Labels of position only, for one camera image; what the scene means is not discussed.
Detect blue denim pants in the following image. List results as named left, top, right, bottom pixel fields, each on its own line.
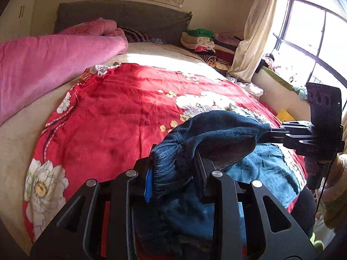
left=134, top=110, right=304, bottom=258

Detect right hand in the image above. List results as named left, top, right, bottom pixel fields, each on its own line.
left=322, top=154, right=347, bottom=233

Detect red floral quilt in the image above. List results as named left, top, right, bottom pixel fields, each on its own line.
left=23, top=63, right=306, bottom=242

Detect pile of folded clothes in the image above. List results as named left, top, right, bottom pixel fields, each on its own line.
left=181, top=28, right=241, bottom=75

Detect cream curtain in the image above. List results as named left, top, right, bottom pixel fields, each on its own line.
left=227, top=0, right=278, bottom=83

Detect beige bed sheet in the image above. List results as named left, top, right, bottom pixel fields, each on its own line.
left=1, top=43, right=227, bottom=254

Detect dark grey headboard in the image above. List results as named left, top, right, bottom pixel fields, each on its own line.
left=54, top=0, right=192, bottom=46

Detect striped dark pillow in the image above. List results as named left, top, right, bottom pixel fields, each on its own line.
left=121, top=27, right=149, bottom=43

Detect pink folded blanket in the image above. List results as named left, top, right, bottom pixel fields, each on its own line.
left=1, top=19, right=128, bottom=122

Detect white wardrobe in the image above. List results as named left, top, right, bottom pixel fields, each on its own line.
left=1, top=0, right=35, bottom=42

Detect window with dark frame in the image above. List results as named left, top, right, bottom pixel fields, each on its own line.
left=268, top=0, right=346, bottom=93

